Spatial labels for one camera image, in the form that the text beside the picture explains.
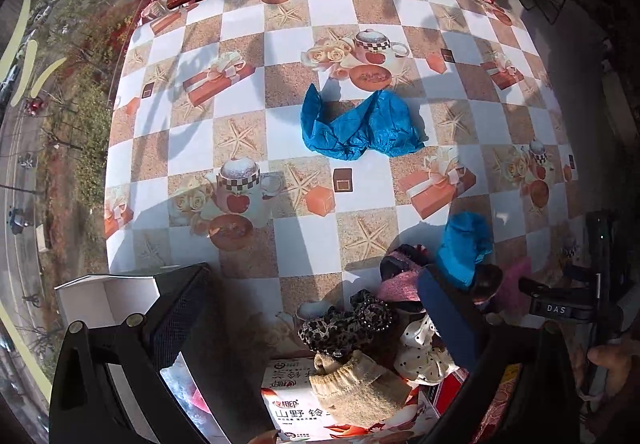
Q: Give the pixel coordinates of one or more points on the red tissue packet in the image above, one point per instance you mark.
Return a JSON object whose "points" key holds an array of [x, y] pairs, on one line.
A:
{"points": [[450, 394]]}

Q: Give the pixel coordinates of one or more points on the white orange tissue packet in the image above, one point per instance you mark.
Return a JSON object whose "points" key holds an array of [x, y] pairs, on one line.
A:
{"points": [[290, 404]]}

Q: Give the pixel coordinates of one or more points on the leopard print scrunchie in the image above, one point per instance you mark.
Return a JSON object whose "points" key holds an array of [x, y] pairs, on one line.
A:
{"points": [[327, 329]]}

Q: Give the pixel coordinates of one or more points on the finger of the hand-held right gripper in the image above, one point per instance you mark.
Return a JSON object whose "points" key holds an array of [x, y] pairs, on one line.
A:
{"points": [[555, 299]]}

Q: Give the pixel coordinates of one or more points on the black beaded scrunchie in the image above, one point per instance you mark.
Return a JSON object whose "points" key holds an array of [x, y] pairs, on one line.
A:
{"points": [[372, 309]]}

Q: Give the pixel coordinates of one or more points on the pink knitted cloth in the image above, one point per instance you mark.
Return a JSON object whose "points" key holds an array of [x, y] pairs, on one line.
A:
{"points": [[402, 281]]}

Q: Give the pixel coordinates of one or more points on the person's right hand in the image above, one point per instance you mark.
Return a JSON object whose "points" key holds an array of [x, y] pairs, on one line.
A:
{"points": [[612, 359]]}

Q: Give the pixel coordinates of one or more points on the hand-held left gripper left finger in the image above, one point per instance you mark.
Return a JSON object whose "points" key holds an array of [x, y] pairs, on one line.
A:
{"points": [[180, 319]]}

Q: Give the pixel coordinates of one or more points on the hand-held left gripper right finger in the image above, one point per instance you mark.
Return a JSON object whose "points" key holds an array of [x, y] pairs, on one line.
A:
{"points": [[450, 319]]}

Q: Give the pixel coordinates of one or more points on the beige knitted sock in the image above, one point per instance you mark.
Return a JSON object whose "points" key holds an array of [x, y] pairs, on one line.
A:
{"points": [[357, 389]]}

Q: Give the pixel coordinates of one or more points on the checkered printed tablecloth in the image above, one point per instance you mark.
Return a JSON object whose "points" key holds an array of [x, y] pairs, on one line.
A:
{"points": [[320, 204]]}

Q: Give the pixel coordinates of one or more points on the white polka dot scrunchie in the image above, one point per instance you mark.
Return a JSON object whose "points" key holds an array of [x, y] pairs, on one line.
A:
{"points": [[425, 354]]}

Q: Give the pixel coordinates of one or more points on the blue plastic shoe cover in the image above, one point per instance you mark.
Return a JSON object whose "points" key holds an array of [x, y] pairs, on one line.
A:
{"points": [[367, 126], [462, 244]]}

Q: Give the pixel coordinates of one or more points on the white cardboard box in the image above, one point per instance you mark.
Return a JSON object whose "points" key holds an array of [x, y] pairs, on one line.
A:
{"points": [[107, 296]]}

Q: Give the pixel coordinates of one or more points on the pink soft cloth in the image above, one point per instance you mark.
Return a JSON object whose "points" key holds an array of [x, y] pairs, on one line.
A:
{"points": [[192, 396]]}

